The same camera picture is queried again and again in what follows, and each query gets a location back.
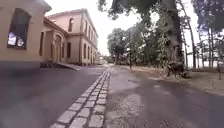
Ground group of thin trees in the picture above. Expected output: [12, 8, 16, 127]
[186, 0, 224, 69]

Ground ramp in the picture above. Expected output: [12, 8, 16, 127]
[56, 61, 84, 72]

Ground cobblestone strip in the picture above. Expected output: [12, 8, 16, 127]
[49, 67, 112, 128]

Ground yellow two-storey building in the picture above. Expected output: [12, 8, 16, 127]
[39, 8, 100, 68]

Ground thin pole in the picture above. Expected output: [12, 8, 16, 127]
[128, 43, 132, 70]

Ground short post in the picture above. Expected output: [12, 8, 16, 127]
[217, 61, 222, 81]

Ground grey asphalt path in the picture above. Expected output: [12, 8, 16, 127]
[103, 65, 224, 128]

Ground dark asphalt road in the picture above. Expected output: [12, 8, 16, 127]
[0, 66, 107, 128]

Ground distant trees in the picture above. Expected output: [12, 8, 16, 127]
[106, 23, 161, 66]

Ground thick ivy-covered tree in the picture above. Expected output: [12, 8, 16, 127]
[98, 0, 191, 78]

